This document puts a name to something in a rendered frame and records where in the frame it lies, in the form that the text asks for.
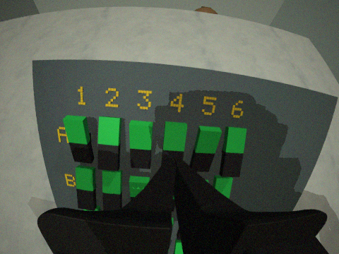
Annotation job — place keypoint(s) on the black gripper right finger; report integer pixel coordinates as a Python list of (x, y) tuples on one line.
[(210, 223)]

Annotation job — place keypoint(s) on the grey switch panel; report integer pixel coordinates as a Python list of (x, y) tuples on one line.
[(107, 126)]

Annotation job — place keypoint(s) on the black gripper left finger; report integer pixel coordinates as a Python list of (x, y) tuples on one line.
[(143, 226)]

